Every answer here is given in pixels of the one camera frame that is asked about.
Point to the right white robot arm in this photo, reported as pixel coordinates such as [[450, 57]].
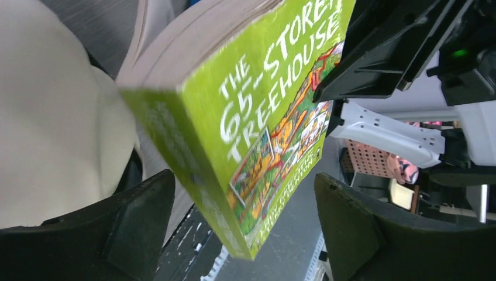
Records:
[[425, 148]]

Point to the beige canvas backpack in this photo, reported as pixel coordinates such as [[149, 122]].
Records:
[[66, 134]]

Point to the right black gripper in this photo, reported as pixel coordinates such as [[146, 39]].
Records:
[[389, 43]]

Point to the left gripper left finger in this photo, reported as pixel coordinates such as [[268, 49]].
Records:
[[118, 238]]

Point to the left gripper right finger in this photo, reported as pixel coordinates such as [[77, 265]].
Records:
[[367, 239]]

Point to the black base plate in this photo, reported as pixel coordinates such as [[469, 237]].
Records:
[[193, 252]]

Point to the green treehouse paperback book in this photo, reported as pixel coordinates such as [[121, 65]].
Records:
[[226, 93]]

